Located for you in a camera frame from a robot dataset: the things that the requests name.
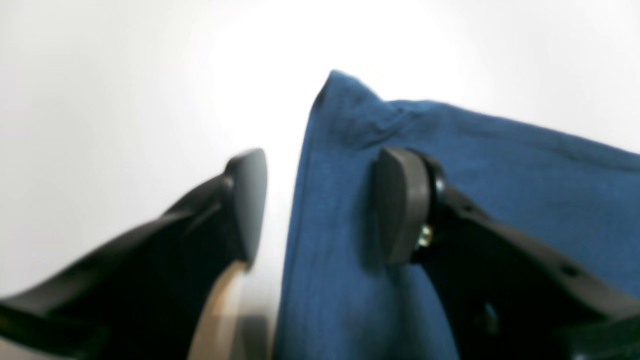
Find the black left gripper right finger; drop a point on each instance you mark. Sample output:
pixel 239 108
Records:
pixel 506 294

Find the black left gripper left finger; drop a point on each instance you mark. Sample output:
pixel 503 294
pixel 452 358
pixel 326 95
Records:
pixel 140 295

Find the dark blue t-shirt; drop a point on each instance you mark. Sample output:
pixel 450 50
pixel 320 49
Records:
pixel 340 299

